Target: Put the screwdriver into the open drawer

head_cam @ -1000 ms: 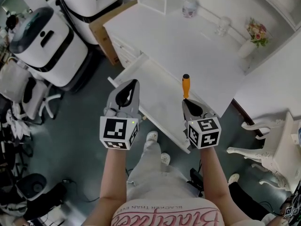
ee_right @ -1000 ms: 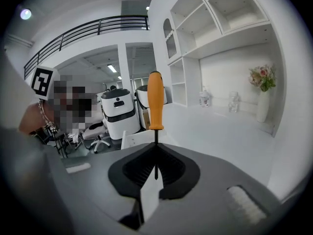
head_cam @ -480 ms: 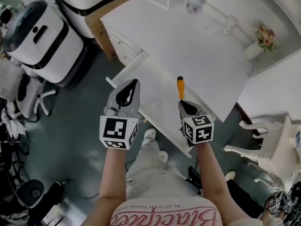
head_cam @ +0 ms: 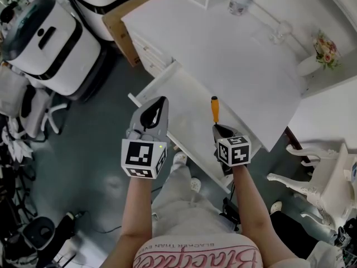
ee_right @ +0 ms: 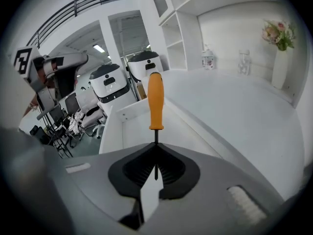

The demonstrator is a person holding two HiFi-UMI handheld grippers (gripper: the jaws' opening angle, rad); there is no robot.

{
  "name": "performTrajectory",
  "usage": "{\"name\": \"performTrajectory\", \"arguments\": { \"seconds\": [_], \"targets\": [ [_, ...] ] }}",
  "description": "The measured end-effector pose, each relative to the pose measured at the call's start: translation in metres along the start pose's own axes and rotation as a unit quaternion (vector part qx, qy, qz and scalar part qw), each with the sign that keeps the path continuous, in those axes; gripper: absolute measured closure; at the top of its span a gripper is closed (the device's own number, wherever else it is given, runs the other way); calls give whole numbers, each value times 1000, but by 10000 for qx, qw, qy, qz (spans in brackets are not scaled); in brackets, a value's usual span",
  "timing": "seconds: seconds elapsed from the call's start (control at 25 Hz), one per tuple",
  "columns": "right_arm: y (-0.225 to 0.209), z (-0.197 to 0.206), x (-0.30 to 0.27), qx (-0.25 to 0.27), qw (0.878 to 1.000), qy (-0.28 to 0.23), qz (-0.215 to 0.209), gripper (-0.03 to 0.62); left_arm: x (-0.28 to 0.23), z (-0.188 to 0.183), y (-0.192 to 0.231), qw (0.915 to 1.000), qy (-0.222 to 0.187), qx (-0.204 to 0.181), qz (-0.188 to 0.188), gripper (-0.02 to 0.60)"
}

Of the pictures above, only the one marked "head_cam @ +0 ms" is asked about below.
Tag person's left forearm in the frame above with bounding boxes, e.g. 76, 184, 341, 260
100, 174, 155, 268

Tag clear glass jar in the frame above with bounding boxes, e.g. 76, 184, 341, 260
228, 0, 250, 17

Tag cream ornate table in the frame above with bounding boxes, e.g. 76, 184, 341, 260
266, 142, 357, 235

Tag white pink print t-shirt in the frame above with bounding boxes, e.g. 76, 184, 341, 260
133, 233, 264, 268

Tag grey office chair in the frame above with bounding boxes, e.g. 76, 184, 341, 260
21, 216, 57, 251

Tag orange handle screwdriver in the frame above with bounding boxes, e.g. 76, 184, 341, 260
210, 95, 221, 125

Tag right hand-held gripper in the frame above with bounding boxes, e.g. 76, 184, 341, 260
212, 123, 252, 176

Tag white desk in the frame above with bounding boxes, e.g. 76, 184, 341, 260
121, 0, 303, 153

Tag pink flower bouquet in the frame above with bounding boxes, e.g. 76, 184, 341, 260
312, 31, 342, 70

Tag clear glass goblet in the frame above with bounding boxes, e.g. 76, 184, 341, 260
269, 21, 292, 45

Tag black floor cable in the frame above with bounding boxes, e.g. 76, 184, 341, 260
69, 210, 123, 235

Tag brown cardboard box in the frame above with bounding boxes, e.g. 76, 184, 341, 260
102, 0, 170, 68

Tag white clog shoe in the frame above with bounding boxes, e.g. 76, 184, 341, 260
190, 177, 202, 193
170, 151, 188, 173

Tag grey trousers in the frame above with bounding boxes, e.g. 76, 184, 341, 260
151, 157, 242, 238

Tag white office chair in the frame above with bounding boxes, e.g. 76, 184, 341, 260
0, 63, 69, 140

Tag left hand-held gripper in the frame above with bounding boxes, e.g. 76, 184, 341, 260
121, 96, 170, 180

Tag person's right forearm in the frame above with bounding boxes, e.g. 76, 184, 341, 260
231, 165, 297, 268

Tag white vase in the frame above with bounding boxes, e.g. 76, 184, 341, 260
296, 55, 320, 78

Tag black floor device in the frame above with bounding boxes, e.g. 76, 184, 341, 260
219, 197, 242, 232

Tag white artificial flowers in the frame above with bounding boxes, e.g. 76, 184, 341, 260
1, 117, 35, 169

